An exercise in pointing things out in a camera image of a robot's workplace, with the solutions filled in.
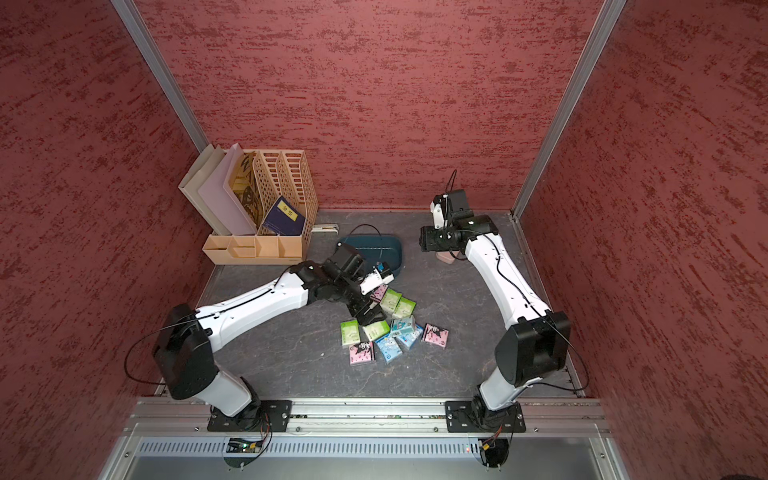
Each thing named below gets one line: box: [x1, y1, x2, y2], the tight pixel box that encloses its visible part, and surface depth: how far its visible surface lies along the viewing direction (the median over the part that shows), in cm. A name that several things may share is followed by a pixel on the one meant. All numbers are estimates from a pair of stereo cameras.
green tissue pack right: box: [392, 296, 417, 318], surface depth 94 cm
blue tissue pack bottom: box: [374, 333, 403, 365], surface depth 85 cm
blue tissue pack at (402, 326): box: [390, 315, 417, 338], surface depth 87 cm
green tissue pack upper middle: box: [380, 288, 402, 314], surface depth 96 cm
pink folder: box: [198, 143, 258, 235], surface depth 94 cm
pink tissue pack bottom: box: [349, 341, 376, 365], surface depth 84 cm
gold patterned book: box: [232, 151, 263, 231], surface depth 104 cm
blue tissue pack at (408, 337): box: [396, 324, 424, 350], surface depth 87 cm
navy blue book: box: [262, 195, 306, 236], surface depth 106 cm
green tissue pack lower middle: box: [362, 320, 390, 342], surface depth 87 cm
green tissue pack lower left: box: [340, 320, 361, 345], surface depth 88 cm
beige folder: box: [178, 144, 230, 236], surface depth 93 cm
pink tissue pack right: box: [421, 323, 449, 349], surface depth 87 cm
